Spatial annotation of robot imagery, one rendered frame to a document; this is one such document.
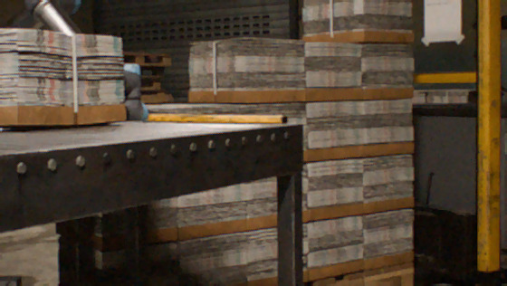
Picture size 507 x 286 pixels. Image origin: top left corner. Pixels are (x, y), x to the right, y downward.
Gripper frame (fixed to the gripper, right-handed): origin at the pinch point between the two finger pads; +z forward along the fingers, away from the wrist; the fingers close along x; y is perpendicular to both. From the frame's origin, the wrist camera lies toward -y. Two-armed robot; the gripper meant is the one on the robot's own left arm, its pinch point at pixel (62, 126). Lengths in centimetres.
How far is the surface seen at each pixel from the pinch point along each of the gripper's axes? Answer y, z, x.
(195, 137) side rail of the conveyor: -2, 32, 68
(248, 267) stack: -56, -82, 9
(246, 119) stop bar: 0, -13, 53
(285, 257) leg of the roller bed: -35, -10, 64
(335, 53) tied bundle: 21, -121, 29
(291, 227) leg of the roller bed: -27, -10, 66
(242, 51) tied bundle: 23, -81, 11
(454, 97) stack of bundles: 0, -559, -57
